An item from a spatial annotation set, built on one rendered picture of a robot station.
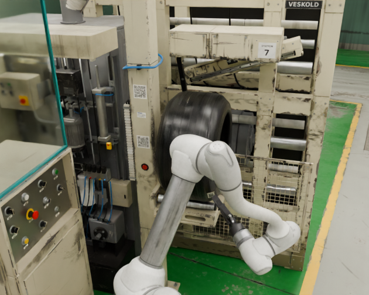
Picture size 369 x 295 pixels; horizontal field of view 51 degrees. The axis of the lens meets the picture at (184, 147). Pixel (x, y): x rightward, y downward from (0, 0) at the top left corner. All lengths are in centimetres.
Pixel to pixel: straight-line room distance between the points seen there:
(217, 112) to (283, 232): 65
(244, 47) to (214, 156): 89
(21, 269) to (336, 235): 257
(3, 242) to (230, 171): 99
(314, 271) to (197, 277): 89
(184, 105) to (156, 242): 73
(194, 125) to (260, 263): 70
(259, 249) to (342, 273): 153
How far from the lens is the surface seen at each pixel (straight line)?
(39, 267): 204
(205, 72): 234
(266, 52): 212
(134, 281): 161
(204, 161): 143
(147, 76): 202
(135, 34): 200
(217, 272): 309
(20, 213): 191
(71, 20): 248
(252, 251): 182
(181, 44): 220
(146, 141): 216
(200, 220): 221
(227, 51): 215
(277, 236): 181
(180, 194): 153
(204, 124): 188
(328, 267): 329
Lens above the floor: 213
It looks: 26 degrees down
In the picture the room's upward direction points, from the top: 1 degrees counter-clockwise
